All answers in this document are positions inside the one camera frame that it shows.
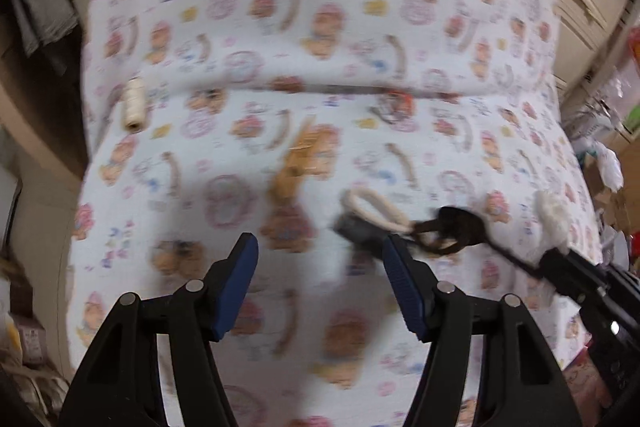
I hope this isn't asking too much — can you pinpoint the cream thread spool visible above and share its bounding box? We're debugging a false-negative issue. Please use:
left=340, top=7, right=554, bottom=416
left=122, top=77, right=146, bottom=133

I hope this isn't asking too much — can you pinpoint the bear print cloth cover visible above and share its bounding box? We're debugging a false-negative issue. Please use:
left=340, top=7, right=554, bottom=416
left=66, top=0, right=602, bottom=426

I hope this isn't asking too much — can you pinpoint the white plastic bag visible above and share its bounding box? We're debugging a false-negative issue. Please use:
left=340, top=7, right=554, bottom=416
left=593, top=142, right=624, bottom=193

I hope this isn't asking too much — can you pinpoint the cream ring brown hair tie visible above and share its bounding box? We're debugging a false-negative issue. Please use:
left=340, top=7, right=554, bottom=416
left=333, top=186, right=490, bottom=256

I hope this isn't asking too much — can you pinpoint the white tissue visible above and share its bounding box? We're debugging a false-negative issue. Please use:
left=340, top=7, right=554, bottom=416
left=535, top=191, right=570, bottom=254

